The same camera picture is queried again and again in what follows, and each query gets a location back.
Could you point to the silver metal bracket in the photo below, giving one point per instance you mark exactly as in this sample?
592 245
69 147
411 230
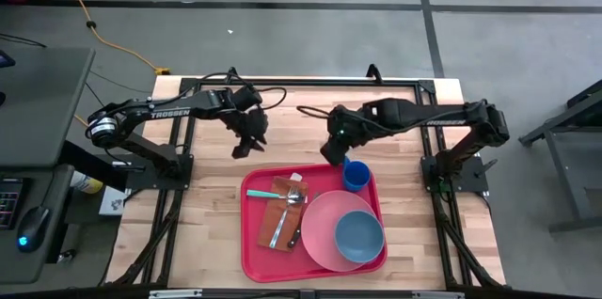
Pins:
174 294
437 294

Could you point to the blue bowl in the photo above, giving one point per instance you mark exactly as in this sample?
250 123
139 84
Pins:
359 237

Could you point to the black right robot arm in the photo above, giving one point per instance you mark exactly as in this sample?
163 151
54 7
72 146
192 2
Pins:
447 118

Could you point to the blue mug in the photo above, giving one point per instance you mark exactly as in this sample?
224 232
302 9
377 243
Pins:
356 177

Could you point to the backlit keyboard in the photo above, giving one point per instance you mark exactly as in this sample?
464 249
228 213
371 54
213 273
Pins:
8 202

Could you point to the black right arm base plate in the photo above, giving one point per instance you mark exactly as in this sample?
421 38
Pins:
470 184

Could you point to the red plastic tray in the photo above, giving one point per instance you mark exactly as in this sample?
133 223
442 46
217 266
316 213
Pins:
263 266

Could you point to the grey metal cart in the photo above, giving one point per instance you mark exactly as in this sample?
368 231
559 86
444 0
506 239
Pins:
564 158

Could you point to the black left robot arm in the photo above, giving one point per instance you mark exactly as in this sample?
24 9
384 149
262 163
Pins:
141 113

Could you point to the black computer mouse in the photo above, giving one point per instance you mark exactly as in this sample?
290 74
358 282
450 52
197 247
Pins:
33 228

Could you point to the white box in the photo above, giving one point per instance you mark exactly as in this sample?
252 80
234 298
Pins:
113 201

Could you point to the black aluminium table frame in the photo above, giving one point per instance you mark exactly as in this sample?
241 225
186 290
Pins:
301 82

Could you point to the brown cloth napkin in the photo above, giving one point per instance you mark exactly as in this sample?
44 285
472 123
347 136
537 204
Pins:
273 224

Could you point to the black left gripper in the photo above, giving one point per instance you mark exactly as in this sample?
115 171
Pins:
247 122

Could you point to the yellow bottle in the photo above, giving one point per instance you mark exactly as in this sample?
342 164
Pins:
87 184

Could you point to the grey desk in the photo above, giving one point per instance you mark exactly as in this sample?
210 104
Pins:
42 101

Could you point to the black table clamp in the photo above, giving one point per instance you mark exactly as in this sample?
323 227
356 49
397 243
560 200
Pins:
230 74
375 73

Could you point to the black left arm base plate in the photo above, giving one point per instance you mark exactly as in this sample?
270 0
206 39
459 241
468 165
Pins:
155 182

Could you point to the pink plate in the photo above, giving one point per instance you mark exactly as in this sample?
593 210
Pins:
320 228

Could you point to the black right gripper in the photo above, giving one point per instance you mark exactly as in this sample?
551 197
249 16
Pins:
348 125

